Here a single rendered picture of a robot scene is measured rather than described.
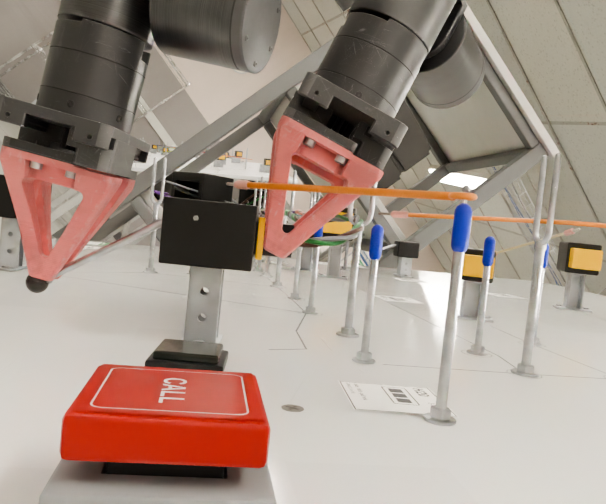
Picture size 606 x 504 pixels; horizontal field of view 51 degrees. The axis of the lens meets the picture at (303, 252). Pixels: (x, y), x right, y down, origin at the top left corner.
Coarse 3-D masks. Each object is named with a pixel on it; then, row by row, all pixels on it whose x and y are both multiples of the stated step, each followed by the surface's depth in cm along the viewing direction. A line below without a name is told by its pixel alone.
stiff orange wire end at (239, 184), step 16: (320, 192) 34; (336, 192) 33; (352, 192) 33; (368, 192) 32; (384, 192) 31; (400, 192) 30; (416, 192) 30; (432, 192) 29; (448, 192) 29; (464, 192) 28
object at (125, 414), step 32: (96, 384) 17; (128, 384) 18; (160, 384) 18; (192, 384) 18; (224, 384) 19; (256, 384) 19; (64, 416) 15; (96, 416) 15; (128, 416) 15; (160, 416) 15; (192, 416) 16; (224, 416) 16; (256, 416) 16; (64, 448) 15; (96, 448) 15; (128, 448) 15; (160, 448) 15; (192, 448) 15; (224, 448) 15; (256, 448) 16
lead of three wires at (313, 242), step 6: (354, 216) 48; (354, 222) 47; (360, 222) 45; (354, 228) 44; (360, 228) 44; (342, 234) 42; (348, 234) 42; (354, 234) 43; (306, 240) 40; (312, 240) 40; (318, 240) 40; (324, 240) 41; (330, 240) 41; (336, 240) 41; (342, 240) 42; (300, 246) 40; (306, 246) 40; (312, 246) 40; (318, 246) 41
